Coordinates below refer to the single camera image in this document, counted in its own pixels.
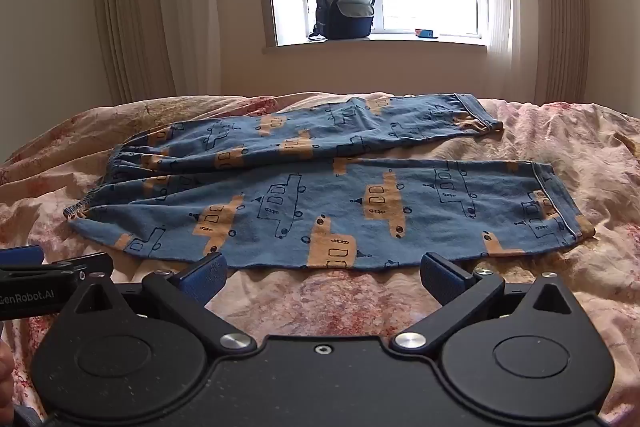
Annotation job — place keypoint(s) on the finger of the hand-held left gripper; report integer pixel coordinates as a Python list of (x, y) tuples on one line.
[(22, 255), (85, 264)]

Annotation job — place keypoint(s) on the cream curtain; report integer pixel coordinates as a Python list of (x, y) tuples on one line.
[(540, 7), (150, 7)]

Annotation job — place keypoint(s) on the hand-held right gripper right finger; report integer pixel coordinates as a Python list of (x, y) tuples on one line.
[(440, 274)]

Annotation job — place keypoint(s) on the small blue and red box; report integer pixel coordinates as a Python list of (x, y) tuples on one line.
[(425, 33)]

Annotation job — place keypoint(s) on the blue pants with orange print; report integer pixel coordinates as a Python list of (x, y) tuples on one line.
[(320, 197)]

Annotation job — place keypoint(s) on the floral pink duvet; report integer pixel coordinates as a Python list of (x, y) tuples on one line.
[(575, 167)]

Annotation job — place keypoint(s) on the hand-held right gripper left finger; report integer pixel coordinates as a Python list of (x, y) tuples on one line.
[(207, 279)]

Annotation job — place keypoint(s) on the dark blue backpack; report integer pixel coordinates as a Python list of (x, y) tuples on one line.
[(345, 9)]

